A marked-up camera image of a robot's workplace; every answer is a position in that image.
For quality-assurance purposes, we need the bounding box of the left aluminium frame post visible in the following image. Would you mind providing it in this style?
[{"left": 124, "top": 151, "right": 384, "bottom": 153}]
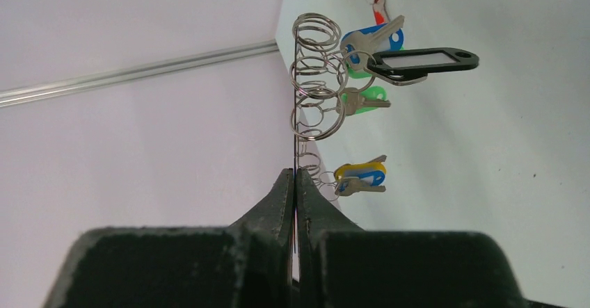
[{"left": 1, "top": 40, "right": 278, "bottom": 108}]

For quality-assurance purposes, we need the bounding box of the red tagged key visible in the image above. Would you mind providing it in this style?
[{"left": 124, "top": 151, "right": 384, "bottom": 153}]
[{"left": 366, "top": 0, "right": 390, "bottom": 25}]

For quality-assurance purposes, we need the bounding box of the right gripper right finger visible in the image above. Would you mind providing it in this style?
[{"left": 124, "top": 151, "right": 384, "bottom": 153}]
[{"left": 296, "top": 170, "right": 528, "bottom": 307}]

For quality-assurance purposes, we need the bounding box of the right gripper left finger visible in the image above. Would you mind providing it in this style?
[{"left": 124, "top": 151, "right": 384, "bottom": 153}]
[{"left": 44, "top": 169, "right": 294, "bottom": 307}]

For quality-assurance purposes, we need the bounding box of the blue key tag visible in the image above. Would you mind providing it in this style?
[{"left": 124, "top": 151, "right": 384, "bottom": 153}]
[
  {"left": 340, "top": 15, "right": 405, "bottom": 71},
  {"left": 335, "top": 170, "right": 386, "bottom": 197}
]

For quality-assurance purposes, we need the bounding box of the green key tag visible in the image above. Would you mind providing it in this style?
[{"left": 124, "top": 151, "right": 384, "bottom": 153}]
[
  {"left": 347, "top": 67, "right": 372, "bottom": 79},
  {"left": 335, "top": 86, "right": 391, "bottom": 116}
]

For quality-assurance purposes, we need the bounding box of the yellow key tag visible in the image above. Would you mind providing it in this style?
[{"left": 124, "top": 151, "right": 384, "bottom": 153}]
[{"left": 333, "top": 154, "right": 387, "bottom": 180}]

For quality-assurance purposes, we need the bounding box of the large metal keyring plate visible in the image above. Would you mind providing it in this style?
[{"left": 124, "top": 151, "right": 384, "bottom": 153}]
[{"left": 288, "top": 13, "right": 349, "bottom": 202}]

